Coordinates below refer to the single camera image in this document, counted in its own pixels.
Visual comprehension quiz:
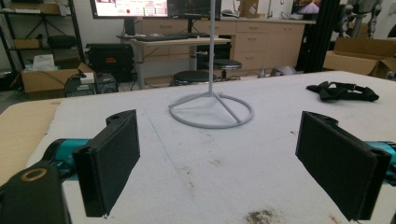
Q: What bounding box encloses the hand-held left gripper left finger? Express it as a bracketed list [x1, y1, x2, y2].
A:
[72, 109, 141, 218]

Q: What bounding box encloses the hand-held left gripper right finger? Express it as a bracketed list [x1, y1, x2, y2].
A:
[295, 110, 392, 222]

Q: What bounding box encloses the black strap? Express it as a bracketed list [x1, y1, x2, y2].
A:
[305, 80, 380, 103]

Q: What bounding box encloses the white metal stand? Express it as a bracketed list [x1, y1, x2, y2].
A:
[168, 0, 255, 130]

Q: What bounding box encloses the dark computer box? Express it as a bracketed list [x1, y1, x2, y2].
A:
[64, 72, 120, 97]

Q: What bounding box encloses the black equipment case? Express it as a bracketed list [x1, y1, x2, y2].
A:
[85, 42, 135, 83]

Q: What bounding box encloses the cardboard box with white paper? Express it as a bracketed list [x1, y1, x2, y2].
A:
[20, 54, 95, 101]

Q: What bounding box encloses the large open cardboard box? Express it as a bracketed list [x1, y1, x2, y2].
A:
[322, 36, 396, 79]

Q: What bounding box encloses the white felt mat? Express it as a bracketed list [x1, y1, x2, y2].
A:
[25, 70, 396, 224]

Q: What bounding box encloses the black round stool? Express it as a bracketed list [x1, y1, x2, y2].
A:
[212, 58, 243, 81]
[172, 70, 218, 87]

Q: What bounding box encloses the wooden desk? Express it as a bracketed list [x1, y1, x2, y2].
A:
[117, 35, 233, 91]

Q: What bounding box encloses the black keyboard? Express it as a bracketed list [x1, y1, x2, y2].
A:
[134, 33, 190, 43]

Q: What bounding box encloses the wooden drawer cabinet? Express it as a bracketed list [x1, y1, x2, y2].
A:
[136, 17, 316, 77]

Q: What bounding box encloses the black metal shelf rack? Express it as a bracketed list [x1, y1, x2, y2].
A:
[0, 0, 86, 82]

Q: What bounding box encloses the grey humanoid robot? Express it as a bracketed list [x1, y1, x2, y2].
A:
[338, 0, 385, 39]

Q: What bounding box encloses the monitor with bright screen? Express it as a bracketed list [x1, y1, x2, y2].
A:
[90, 0, 169, 20]

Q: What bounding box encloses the monitor with dark screen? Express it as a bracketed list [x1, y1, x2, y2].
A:
[166, 0, 222, 21]

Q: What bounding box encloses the small cardboard box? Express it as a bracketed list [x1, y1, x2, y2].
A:
[238, 0, 260, 19]

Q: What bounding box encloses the black metal frame post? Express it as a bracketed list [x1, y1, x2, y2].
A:
[303, 0, 343, 74]

